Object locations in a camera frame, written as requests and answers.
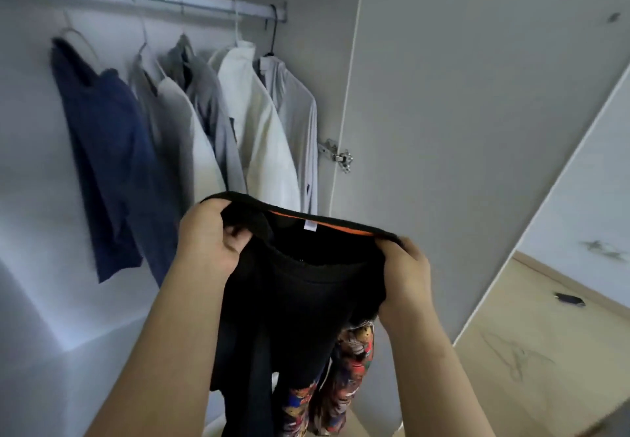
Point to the person's left forearm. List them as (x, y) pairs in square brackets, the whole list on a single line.
[(162, 363)]

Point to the white wardrobe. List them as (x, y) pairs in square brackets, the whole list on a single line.
[(472, 107)]

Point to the person's right hand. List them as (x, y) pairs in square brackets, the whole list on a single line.
[(406, 279)]

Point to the grey hooded garment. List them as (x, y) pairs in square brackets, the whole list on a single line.
[(207, 97)]

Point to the person's right forearm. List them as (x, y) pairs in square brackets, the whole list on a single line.
[(433, 382)]

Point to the black garment with print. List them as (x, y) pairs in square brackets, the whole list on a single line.
[(295, 294)]

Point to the metal door hinge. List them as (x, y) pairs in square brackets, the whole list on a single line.
[(337, 154)]

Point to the black charger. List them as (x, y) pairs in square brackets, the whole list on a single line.
[(570, 299)]

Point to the white t-shirt orange label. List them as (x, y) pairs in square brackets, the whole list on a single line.
[(192, 146)]

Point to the white power socket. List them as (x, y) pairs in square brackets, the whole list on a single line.
[(602, 249)]

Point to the light grey shirt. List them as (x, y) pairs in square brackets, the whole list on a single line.
[(295, 127)]

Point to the person's left hand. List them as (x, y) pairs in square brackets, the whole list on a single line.
[(207, 240)]

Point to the cream white shirt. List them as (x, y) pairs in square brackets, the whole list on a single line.
[(256, 127)]

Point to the blue garment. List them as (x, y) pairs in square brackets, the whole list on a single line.
[(108, 156)]

